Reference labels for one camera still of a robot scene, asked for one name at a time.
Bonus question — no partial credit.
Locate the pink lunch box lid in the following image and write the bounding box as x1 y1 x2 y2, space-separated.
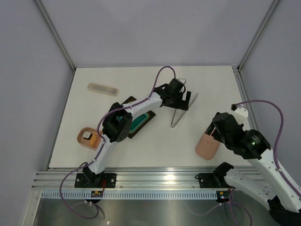
195 129 221 160

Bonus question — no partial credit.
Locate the pink lunch box base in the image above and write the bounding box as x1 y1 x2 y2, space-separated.
77 127 102 151

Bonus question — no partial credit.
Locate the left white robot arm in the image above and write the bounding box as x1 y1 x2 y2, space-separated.
75 80 191 188

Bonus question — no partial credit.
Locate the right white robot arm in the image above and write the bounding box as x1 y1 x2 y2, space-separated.
211 118 301 226

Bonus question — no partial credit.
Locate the black teal square plate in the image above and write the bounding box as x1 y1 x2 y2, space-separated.
128 111 156 139

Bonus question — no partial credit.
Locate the beige cutlery case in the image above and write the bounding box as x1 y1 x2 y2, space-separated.
87 83 118 96

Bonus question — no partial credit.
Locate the white rice ball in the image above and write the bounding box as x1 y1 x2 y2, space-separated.
82 131 92 140

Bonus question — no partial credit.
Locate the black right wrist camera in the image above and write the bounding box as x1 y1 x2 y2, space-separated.
212 112 239 130

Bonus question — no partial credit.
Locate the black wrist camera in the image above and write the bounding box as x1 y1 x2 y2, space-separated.
212 112 239 130
166 78 186 95

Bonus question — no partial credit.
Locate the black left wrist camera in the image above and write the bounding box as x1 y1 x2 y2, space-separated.
166 78 186 95

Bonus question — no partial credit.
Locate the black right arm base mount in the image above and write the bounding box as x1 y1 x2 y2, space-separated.
195 173 229 188

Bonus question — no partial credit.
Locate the aluminium mounting rail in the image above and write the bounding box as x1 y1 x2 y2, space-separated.
31 166 266 190

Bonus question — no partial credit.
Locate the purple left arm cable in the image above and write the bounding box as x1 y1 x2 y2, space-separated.
59 65 177 220

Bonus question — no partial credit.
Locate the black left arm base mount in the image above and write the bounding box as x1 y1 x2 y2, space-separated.
74 173 117 188

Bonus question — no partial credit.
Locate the right aluminium frame post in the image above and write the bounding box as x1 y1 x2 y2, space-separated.
237 0 282 73

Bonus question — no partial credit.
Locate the aluminium frame post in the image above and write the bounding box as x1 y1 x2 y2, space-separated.
237 0 282 73
33 0 76 73

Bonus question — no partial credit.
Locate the white slotted cable duct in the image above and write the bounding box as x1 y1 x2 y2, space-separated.
41 190 217 200

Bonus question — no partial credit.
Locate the left aluminium frame post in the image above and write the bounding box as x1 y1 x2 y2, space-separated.
33 0 76 73

